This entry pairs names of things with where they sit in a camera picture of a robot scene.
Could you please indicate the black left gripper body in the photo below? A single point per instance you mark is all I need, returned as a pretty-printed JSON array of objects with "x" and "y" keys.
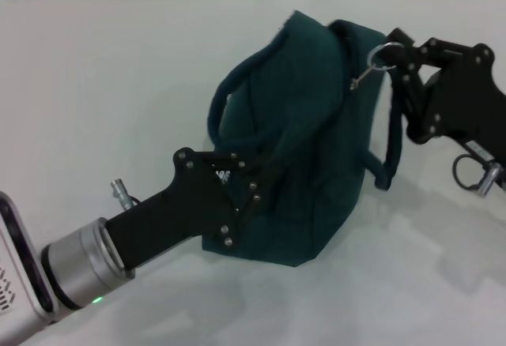
[{"x": 174, "y": 211}]

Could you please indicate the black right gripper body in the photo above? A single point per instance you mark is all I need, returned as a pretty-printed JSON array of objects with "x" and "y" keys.
[{"x": 470, "y": 101}]

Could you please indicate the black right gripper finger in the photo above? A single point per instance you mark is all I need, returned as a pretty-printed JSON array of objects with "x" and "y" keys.
[
  {"x": 411, "y": 93},
  {"x": 450, "y": 51}
]

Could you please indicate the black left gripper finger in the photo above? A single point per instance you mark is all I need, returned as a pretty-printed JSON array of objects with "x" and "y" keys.
[
  {"x": 205, "y": 160},
  {"x": 245, "y": 211}
]

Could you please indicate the dark teal insulated bag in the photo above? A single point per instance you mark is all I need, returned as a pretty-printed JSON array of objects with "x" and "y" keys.
[{"x": 308, "y": 144}]

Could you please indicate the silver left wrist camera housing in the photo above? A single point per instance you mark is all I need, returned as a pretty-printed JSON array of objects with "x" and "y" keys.
[{"x": 16, "y": 259}]

